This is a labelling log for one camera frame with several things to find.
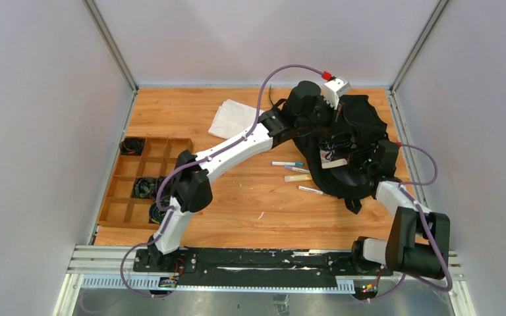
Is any black student backpack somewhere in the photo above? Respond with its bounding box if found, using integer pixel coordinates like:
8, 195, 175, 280
268, 85, 400, 215

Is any Little Women book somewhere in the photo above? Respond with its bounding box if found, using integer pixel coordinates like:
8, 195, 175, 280
320, 140, 357, 169

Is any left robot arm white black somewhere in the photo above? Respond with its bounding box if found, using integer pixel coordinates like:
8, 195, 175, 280
147, 78, 351, 272

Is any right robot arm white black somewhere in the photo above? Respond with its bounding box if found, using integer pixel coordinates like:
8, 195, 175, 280
349, 140, 452, 282

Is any lilac capped white marker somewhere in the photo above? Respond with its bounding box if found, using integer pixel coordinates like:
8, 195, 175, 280
284, 165, 310, 174

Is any yellow glue stick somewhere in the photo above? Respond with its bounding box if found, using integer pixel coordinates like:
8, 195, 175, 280
284, 174, 312, 182

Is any blue capped white marker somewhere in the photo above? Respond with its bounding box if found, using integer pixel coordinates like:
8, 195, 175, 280
271, 161, 304, 167

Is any brown capped white marker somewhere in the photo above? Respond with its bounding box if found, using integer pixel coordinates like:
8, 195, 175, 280
298, 186, 324, 195

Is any folded white cloth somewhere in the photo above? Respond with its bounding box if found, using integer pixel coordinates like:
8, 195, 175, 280
208, 99, 257, 140

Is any wooden compartment tray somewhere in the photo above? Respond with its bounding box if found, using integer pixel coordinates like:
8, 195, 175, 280
97, 137, 194, 230

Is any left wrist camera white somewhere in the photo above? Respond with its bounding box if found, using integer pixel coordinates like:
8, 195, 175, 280
321, 77, 351, 110

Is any coiled dark strap right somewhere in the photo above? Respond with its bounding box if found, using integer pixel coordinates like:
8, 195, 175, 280
154, 176, 175, 199

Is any coiled dark strap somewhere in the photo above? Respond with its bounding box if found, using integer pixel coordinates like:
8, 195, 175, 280
149, 199, 169, 224
132, 176, 158, 200
154, 176, 175, 199

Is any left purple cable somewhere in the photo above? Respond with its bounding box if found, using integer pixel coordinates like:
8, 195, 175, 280
119, 64, 333, 300

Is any coiled dark strap lower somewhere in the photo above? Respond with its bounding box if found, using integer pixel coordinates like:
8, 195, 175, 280
149, 199, 169, 224

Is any coiled dark strap left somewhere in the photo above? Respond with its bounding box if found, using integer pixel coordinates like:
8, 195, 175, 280
132, 176, 158, 200

